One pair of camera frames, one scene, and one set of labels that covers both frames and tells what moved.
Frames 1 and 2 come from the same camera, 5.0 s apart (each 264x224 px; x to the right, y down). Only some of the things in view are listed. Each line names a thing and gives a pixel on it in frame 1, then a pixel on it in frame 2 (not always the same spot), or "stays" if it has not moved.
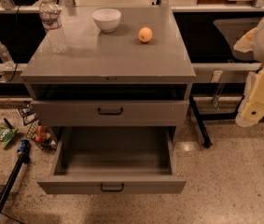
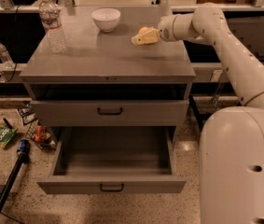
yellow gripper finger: x=245 y=44 -> x=165 y=28
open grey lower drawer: x=114 y=161 stays
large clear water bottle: x=49 y=13 stays
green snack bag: x=3 y=133 stays
